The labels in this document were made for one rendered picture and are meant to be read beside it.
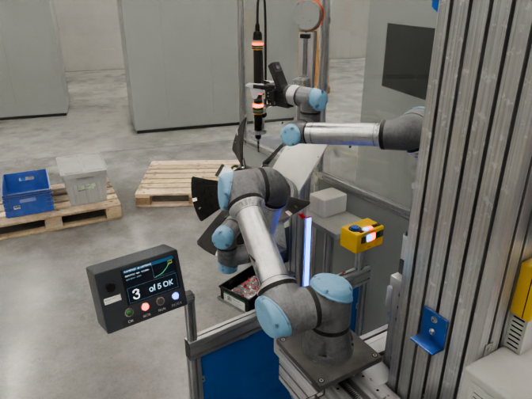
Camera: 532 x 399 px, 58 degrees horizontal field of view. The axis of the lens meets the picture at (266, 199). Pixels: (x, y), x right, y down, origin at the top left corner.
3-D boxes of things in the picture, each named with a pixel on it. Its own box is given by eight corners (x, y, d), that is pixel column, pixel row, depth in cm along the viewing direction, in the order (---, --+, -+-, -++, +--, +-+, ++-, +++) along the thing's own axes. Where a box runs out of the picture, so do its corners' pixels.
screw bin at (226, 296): (252, 277, 217) (252, 264, 214) (282, 290, 207) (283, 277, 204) (218, 299, 201) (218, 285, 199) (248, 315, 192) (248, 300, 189)
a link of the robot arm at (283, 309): (326, 318, 125) (260, 158, 152) (274, 332, 119) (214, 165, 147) (313, 334, 134) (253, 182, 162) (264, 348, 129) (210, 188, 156)
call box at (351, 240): (365, 237, 218) (367, 217, 214) (381, 246, 210) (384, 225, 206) (339, 248, 209) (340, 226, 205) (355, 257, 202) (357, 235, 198)
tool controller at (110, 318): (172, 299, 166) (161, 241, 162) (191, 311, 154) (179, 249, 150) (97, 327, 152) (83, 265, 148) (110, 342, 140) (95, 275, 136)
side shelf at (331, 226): (324, 205, 284) (325, 200, 283) (369, 227, 257) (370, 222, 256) (293, 214, 272) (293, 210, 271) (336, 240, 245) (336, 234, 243)
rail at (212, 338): (362, 277, 222) (364, 263, 219) (369, 282, 219) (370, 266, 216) (185, 355, 175) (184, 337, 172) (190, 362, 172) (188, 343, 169)
